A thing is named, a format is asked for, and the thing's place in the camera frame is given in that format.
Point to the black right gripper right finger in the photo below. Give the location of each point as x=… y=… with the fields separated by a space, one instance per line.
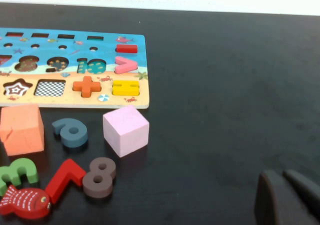
x=308 y=195

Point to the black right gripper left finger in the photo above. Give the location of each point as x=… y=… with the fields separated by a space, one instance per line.
x=267 y=200

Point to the brown number eight piece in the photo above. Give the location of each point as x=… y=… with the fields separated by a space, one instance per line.
x=107 y=177

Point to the yellow equals sign piece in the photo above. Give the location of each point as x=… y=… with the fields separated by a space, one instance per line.
x=118 y=88

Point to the pink greater-than sign piece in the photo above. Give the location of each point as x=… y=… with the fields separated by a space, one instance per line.
x=132 y=65

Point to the red number seven piece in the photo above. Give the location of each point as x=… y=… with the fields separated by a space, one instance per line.
x=67 y=170

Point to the red minus sign piece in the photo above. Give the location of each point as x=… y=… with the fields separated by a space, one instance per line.
x=126 y=48

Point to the orange plus sign piece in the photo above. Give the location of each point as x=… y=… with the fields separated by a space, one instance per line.
x=86 y=86

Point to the grey-blue number nine piece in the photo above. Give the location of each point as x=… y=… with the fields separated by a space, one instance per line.
x=66 y=122

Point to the wooden number shape puzzle board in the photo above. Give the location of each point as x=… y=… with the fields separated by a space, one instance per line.
x=107 y=52

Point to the green number three piece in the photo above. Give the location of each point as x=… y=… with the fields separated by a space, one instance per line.
x=25 y=163

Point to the light pink cube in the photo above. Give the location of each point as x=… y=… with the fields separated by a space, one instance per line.
x=125 y=132

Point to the red wooden fish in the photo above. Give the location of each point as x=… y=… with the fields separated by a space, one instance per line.
x=25 y=201

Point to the orange cube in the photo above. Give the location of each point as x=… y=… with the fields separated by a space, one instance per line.
x=21 y=130

